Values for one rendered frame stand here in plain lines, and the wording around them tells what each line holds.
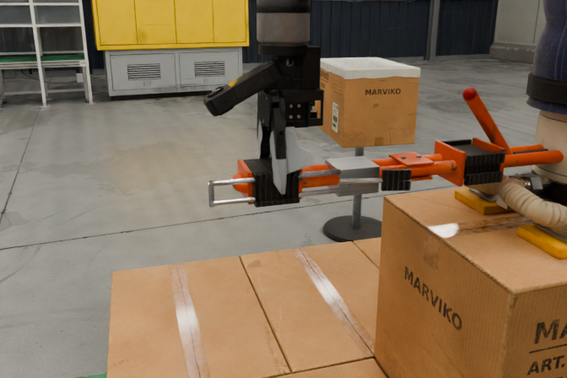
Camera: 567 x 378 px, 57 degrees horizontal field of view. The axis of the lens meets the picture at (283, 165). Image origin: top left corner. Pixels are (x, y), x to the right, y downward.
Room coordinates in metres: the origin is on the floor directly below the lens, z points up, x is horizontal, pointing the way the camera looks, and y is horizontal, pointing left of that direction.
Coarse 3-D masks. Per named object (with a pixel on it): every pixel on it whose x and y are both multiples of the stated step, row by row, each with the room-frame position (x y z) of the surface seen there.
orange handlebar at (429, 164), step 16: (384, 160) 0.83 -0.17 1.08; (400, 160) 0.82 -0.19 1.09; (416, 160) 0.81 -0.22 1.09; (432, 160) 0.85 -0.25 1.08; (448, 160) 0.83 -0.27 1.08; (512, 160) 0.85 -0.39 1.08; (528, 160) 0.86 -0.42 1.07; (544, 160) 0.87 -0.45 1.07; (560, 160) 0.88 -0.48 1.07; (240, 176) 0.75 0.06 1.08; (320, 176) 0.76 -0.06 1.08; (336, 176) 0.76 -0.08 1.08; (416, 176) 0.81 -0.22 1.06
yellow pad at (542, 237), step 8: (528, 224) 0.84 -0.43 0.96; (536, 224) 0.83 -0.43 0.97; (520, 232) 0.83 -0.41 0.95; (528, 232) 0.81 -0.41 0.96; (536, 232) 0.81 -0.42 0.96; (544, 232) 0.81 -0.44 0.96; (552, 232) 0.80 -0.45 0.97; (528, 240) 0.81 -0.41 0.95; (536, 240) 0.79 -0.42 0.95; (544, 240) 0.78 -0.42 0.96; (552, 240) 0.78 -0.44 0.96; (560, 240) 0.78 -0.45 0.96; (544, 248) 0.78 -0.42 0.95; (552, 248) 0.76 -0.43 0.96; (560, 248) 0.75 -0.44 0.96; (560, 256) 0.75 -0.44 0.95
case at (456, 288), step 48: (432, 192) 1.05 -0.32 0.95; (384, 240) 1.02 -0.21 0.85; (432, 240) 0.85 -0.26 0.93; (480, 240) 0.82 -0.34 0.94; (384, 288) 1.01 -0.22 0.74; (432, 288) 0.84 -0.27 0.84; (480, 288) 0.72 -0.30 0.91; (528, 288) 0.66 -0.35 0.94; (384, 336) 1.00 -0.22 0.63; (432, 336) 0.83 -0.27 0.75; (480, 336) 0.70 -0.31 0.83; (528, 336) 0.67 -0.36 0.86
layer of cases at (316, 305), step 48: (144, 288) 1.35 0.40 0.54; (192, 288) 1.35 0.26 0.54; (240, 288) 1.35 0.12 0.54; (288, 288) 1.35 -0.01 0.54; (336, 288) 1.35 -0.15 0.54; (144, 336) 1.12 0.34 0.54; (192, 336) 1.12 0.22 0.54; (240, 336) 1.12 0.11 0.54; (288, 336) 1.12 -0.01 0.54; (336, 336) 1.12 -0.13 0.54
